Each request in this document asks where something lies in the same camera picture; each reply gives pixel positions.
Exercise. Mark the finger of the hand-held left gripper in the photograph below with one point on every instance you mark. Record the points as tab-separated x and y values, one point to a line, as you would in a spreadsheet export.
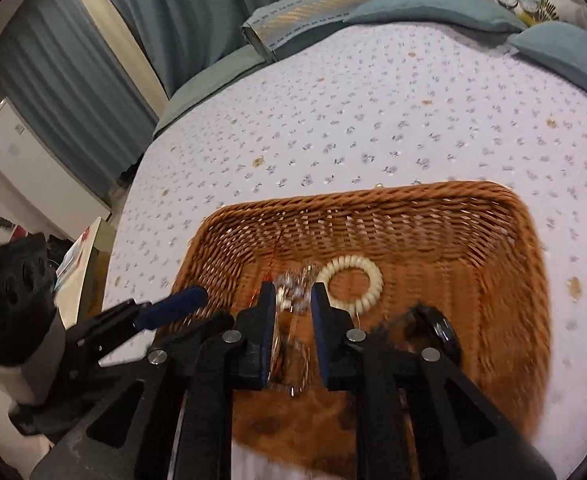
173	305

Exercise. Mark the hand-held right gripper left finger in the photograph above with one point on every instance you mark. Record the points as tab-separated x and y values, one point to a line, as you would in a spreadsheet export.
268	330

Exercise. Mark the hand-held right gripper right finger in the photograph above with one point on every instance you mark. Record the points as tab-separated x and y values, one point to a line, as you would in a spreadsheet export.
319	330

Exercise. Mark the black wrist watch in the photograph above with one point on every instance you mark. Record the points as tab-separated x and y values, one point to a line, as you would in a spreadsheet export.
441	330

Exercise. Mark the brown wicker basket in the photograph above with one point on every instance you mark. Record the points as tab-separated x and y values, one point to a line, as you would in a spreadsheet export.
448	260

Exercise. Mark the papers with red print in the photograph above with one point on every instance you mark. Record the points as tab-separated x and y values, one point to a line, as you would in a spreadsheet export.
73	257

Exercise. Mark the wooden side table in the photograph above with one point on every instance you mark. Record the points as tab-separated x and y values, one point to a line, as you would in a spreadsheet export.
96	260

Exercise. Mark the white cabinet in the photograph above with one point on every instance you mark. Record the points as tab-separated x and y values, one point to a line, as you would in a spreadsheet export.
23	160

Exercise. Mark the blue curtain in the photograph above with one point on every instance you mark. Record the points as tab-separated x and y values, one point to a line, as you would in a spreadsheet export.
188	10
73	100

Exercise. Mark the green bed sheet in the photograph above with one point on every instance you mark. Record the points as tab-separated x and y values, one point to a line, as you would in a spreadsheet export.
203	90

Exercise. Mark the folded teal blanket gold stripe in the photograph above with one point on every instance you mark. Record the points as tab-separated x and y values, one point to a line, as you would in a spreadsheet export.
303	15

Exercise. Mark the teal flat pillow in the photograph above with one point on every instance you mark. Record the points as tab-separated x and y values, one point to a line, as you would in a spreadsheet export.
568	55
433	12

